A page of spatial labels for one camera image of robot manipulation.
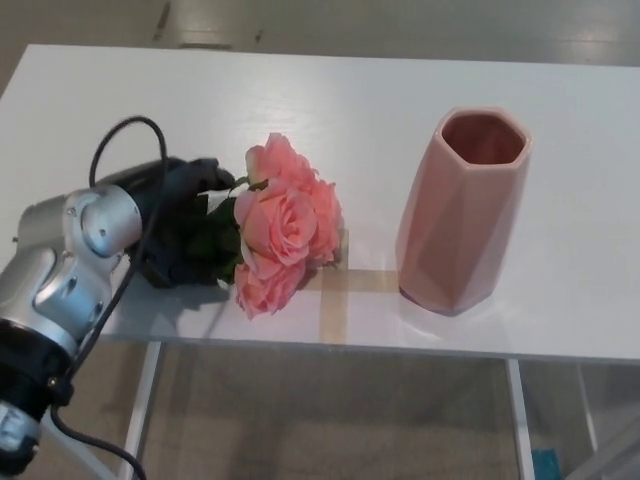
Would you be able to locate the pink artificial rose bouquet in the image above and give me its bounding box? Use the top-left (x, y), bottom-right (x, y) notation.
top-left (187, 132), bottom-right (345, 321)

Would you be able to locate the thin grey table leg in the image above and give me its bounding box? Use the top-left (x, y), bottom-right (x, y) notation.
top-left (577, 363), bottom-right (600, 454)

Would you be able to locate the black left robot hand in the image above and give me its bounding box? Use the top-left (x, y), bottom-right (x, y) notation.
top-left (99, 157), bottom-right (236, 290)

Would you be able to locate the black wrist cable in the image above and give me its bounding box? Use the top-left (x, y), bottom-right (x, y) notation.
top-left (47, 115), bottom-right (169, 480)

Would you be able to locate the notched tan masking tape strip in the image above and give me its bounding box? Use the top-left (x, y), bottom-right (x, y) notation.
top-left (299, 269), bottom-right (401, 292)

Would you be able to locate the white table leg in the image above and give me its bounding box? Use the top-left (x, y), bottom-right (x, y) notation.
top-left (504, 359), bottom-right (535, 480)
top-left (123, 341), bottom-right (164, 480)

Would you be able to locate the teal floor tape piece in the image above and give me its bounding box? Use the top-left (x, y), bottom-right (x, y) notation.
top-left (534, 447), bottom-right (559, 480)

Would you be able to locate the long tan masking tape strip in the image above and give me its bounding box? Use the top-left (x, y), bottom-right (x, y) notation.
top-left (319, 227), bottom-right (350, 345)

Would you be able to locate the pink faceted ceramic vase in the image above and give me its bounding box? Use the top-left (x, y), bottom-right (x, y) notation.
top-left (396, 105), bottom-right (532, 316)

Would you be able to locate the light blue metal stand frame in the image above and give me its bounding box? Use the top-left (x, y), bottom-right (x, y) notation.
top-left (37, 409), bottom-right (126, 480)

